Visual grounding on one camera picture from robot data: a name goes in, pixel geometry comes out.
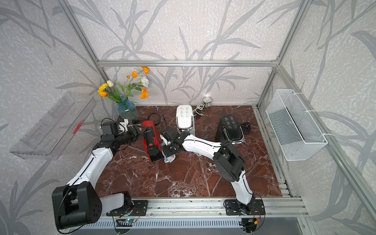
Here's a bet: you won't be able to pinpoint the white wire mesh basket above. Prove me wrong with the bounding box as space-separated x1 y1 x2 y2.
266 89 328 162

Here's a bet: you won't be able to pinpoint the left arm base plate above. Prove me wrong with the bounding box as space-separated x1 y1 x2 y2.
106 200 148 217

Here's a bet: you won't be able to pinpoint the blue pink patterned cloth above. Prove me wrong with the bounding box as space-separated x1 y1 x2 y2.
163 139 176 163

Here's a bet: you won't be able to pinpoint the clear plastic wall shelf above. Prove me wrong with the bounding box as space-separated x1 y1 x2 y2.
10 92 97 160

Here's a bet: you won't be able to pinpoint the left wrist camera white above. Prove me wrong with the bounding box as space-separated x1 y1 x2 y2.
100 117 128 136

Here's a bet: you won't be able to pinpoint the aluminium front rail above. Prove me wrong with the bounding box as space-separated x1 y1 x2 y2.
61 197 309 220

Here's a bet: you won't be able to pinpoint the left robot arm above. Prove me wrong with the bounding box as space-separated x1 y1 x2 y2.
52 121 142 231

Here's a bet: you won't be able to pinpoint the orange yellow artificial flowers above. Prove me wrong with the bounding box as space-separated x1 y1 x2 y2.
98 67 150 103

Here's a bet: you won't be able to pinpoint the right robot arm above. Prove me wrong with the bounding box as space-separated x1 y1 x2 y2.
161 126 256 214

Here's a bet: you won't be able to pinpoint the tin can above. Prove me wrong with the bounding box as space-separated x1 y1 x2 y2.
203 97 212 109

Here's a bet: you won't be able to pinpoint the black power cable left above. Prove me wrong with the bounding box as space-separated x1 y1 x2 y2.
137 112 162 125

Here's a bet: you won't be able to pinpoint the black coffee machine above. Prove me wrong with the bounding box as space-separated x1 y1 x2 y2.
215 114 245 145

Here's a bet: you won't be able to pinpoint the white coffee machine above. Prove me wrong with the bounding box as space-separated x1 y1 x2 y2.
176 105 195 136

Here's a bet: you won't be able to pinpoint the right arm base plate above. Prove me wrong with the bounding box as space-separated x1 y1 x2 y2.
223 199 265 215

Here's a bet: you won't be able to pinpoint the blue glass vase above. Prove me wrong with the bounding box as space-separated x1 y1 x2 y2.
117 98 139 122

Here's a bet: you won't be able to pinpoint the red coffee machine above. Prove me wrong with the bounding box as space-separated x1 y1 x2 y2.
142 120 164 163

